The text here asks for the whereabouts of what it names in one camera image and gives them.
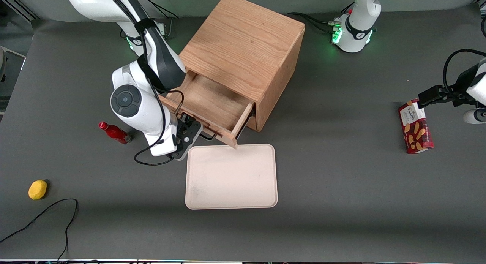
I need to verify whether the black left arm base cable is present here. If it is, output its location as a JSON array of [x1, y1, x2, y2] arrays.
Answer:
[[286, 12, 340, 35]]

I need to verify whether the oak wooden drawer cabinet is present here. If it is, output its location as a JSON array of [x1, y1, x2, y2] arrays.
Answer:
[[178, 0, 306, 132]]

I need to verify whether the black right arm base cable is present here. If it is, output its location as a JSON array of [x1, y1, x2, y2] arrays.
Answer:
[[142, 0, 180, 20]]

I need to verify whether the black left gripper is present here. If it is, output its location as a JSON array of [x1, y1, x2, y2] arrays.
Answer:
[[418, 64, 480, 109]]

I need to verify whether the black arm base cable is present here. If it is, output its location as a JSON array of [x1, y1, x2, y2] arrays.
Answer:
[[286, 12, 340, 35], [142, 0, 180, 20]]

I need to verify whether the red tartan shortbread box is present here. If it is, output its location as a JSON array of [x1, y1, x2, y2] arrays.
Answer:
[[398, 99, 434, 154]]

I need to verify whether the black left arm wrist cable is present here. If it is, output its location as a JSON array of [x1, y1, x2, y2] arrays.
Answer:
[[442, 49, 486, 97]]

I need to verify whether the red bottle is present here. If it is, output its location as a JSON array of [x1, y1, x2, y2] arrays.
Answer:
[[98, 121, 132, 145]]

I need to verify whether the yellow lemon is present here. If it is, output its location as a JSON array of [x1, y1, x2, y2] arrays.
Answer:
[[28, 180, 48, 200]]

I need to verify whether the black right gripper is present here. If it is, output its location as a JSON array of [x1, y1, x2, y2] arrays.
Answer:
[[171, 112, 203, 161]]

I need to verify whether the cream rectangular plastic tray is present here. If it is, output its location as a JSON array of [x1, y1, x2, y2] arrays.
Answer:
[[185, 144, 278, 210]]

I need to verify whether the thin black table cable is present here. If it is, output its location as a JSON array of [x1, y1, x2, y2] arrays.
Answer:
[[0, 198, 79, 261]]

